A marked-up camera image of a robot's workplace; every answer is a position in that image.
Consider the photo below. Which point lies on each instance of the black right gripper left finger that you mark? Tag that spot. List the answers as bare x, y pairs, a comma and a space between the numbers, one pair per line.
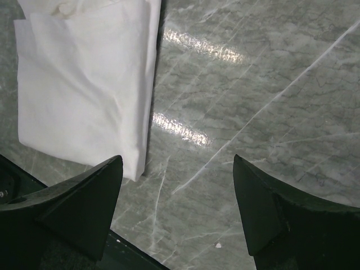
64, 226

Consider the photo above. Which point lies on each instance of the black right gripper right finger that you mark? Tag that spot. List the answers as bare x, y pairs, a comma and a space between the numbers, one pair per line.
287, 228

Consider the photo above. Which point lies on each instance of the white t shirt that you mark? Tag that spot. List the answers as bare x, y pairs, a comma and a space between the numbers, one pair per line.
85, 79

